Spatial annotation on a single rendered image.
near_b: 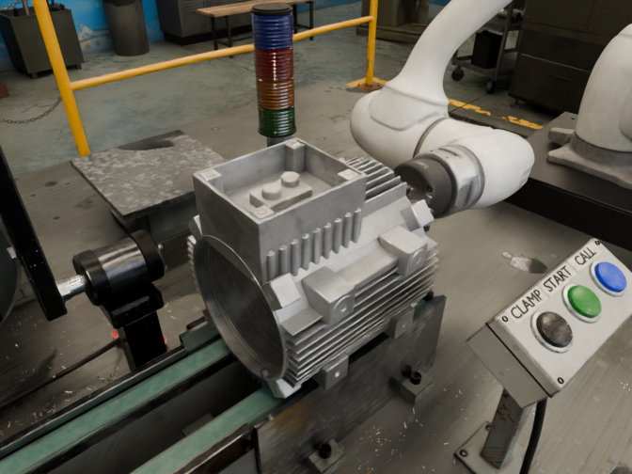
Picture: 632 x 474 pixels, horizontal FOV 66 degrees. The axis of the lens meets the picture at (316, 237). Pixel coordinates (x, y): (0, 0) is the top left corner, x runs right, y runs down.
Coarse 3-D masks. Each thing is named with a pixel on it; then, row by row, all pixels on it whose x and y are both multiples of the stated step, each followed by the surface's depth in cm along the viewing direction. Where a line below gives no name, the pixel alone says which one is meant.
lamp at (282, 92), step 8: (256, 80) 75; (264, 80) 73; (280, 80) 73; (288, 80) 74; (264, 88) 74; (272, 88) 74; (280, 88) 74; (288, 88) 75; (264, 96) 75; (272, 96) 74; (280, 96) 75; (288, 96) 75; (264, 104) 76; (272, 104) 75; (280, 104) 75; (288, 104) 76
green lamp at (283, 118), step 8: (264, 112) 76; (272, 112) 76; (280, 112) 76; (288, 112) 77; (264, 120) 77; (272, 120) 77; (280, 120) 77; (288, 120) 78; (264, 128) 78; (272, 128) 78; (280, 128) 78; (288, 128) 78
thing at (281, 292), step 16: (416, 208) 49; (192, 224) 48; (416, 224) 50; (288, 272) 41; (272, 288) 40; (288, 288) 40; (272, 304) 41; (288, 304) 40; (416, 304) 57; (208, 320) 55; (272, 384) 48
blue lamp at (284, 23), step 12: (252, 12) 71; (252, 24) 71; (264, 24) 69; (276, 24) 69; (288, 24) 70; (264, 36) 70; (276, 36) 70; (288, 36) 71; (264, 48) 71; (276, 48) 70
